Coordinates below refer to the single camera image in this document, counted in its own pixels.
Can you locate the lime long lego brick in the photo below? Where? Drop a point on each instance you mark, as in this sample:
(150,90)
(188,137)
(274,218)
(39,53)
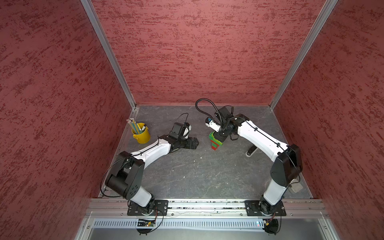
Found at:
(212,133)

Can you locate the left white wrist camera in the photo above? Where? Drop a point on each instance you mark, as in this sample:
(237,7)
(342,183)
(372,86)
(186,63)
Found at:
(187,130)

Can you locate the aluminium rail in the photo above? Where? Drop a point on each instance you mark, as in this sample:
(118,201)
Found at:
(209,208)

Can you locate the grey eraser block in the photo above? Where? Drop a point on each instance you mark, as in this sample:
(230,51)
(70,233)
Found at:
(295,188)

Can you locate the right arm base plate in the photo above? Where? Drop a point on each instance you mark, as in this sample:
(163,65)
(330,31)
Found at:
(264,209)

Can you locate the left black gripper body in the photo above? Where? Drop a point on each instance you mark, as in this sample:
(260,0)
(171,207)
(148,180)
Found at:
(186,143)

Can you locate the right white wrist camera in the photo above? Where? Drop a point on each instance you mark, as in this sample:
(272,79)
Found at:
(212,124)

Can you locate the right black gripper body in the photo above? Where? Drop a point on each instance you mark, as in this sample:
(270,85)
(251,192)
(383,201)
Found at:
(222,134)

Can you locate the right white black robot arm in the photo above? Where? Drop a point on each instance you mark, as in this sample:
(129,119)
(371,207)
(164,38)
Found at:
(287,164)

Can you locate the yellow pencil cup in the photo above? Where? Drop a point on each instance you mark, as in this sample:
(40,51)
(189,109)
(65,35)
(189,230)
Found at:
(143,136)

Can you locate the white perforated cable duct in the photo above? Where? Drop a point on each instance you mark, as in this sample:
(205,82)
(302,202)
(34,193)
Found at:
(190,224)

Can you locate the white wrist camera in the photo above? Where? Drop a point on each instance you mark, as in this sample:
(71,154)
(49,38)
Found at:
(212,124)
(187,130)

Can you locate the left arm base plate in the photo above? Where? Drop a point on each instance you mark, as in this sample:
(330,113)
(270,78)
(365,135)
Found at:
(155,207)

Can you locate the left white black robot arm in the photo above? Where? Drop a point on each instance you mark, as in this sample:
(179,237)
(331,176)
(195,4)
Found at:
(126,174)

